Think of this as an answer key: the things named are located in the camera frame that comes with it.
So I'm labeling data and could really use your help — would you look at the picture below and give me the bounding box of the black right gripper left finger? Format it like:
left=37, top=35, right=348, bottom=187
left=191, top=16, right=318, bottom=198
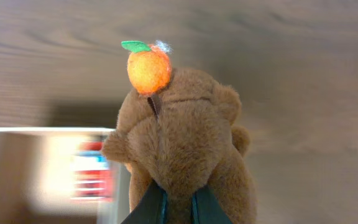
left=121, top=180, right=167, bottom=224

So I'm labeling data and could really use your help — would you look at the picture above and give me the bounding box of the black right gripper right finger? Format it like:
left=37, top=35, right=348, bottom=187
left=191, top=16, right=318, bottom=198
left=191, top=185, right=232, bottom=224

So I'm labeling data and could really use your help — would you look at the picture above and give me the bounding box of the red toy truck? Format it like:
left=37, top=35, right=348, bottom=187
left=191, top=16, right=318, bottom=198
left=71, top=135, right=114, bottom=202

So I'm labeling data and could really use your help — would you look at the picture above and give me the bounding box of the brown plush bear with orange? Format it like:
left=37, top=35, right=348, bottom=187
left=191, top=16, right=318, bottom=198
left=101, top=40, right=257, bottom=224

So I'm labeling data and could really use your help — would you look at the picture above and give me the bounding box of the white cardboard box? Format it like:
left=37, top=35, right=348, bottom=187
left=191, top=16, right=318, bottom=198
left=0, top=127, right=129, bottom=224

